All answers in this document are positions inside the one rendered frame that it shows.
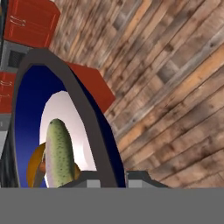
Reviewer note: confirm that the orange brown mushroom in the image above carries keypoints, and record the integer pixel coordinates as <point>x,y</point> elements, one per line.
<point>33,167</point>

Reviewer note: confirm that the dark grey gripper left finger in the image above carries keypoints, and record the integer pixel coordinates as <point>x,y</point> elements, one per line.
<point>87,178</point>

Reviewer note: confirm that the blue bowl with grey rim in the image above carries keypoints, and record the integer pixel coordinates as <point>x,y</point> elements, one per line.
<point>26,102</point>

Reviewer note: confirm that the red cupboard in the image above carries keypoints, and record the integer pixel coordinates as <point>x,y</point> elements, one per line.
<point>32,23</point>
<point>93,87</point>

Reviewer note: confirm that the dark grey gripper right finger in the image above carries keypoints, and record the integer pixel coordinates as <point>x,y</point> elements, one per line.
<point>137,178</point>

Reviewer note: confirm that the grey microwave oven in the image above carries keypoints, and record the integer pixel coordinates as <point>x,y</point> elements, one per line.
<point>13,57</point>

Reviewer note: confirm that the green spotted fish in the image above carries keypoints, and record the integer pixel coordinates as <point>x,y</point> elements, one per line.
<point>59,151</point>

